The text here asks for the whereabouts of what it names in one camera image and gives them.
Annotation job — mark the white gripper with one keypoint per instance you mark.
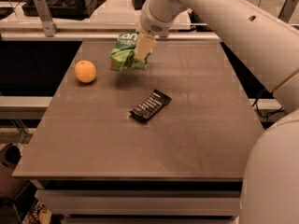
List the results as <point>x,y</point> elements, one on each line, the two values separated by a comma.
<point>151,23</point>

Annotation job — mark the green rice chip bag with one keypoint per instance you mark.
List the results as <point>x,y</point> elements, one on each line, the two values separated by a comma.
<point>122,55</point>

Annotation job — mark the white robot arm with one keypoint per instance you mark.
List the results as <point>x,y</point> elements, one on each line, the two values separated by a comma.
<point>265,55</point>

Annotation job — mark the black snack bar wrapper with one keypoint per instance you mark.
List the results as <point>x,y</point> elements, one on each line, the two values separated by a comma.
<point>151,106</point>

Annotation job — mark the orange fruit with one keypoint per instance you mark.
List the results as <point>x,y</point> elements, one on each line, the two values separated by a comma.
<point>85,71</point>

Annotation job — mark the black equipment case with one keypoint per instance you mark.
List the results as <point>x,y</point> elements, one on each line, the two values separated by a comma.
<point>73,9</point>

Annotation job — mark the dark bin on floor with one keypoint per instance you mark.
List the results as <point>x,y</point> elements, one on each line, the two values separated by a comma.
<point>10,187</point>

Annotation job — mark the left metal glass clamp post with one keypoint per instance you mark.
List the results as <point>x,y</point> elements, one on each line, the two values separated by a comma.
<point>43,11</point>

